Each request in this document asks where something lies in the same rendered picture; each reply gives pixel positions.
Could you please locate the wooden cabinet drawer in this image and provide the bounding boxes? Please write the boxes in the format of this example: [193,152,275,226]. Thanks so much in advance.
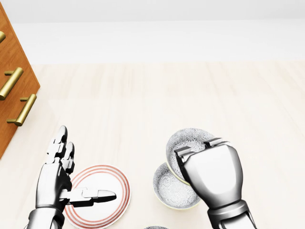
[0,10,15,60]
[0,80,40,159]
[0,43,28,113]

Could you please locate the white plate with red rings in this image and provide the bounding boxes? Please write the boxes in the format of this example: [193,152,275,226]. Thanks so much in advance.
[64,165,132,229]

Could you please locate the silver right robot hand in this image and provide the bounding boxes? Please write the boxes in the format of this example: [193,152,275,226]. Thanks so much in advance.
[174,137,244,211]

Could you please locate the wooden cabinet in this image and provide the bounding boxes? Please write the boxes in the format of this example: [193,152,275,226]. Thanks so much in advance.
[0,2,41,160]

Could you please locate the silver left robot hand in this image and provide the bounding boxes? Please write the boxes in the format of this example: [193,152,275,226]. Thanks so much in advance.
[35,125,117,209]

